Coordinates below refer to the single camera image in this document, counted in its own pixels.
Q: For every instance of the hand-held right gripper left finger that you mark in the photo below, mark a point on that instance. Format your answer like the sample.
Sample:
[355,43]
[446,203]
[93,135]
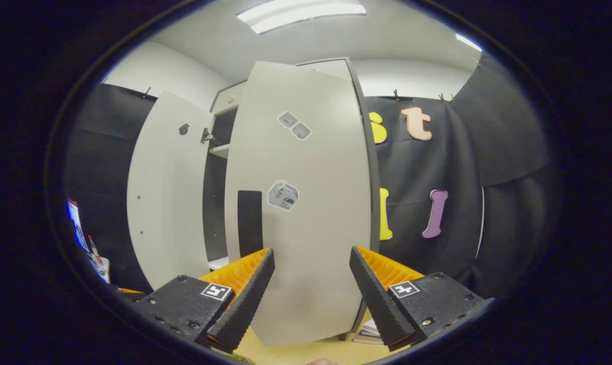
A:
[247,304]

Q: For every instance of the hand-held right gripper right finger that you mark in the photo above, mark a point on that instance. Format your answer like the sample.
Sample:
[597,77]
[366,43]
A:
[379,304]

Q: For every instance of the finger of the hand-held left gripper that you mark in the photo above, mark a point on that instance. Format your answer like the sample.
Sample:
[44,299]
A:
[131,292]

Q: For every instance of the white cabinet door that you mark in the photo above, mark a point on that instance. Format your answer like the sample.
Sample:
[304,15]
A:
[164,203]
[316,243]

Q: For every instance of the white cabinet shelf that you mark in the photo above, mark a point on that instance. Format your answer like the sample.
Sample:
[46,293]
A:
[219,263]
[221,151]

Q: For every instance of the white cabinet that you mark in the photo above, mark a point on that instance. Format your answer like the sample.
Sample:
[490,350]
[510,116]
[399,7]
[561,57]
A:
[331,70]

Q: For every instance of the white-framed photo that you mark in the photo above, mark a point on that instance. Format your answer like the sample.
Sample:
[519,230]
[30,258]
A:
[369,332]

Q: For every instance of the white printed sign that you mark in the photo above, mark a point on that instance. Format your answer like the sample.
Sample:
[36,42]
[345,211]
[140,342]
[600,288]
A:
[85,238]

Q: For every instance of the small ceiling light panel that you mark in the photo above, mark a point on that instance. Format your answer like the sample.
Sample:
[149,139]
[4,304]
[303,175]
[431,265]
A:
[468,42]

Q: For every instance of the large ceiling light panel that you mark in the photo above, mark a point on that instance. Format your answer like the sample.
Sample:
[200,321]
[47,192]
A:
[301,15]

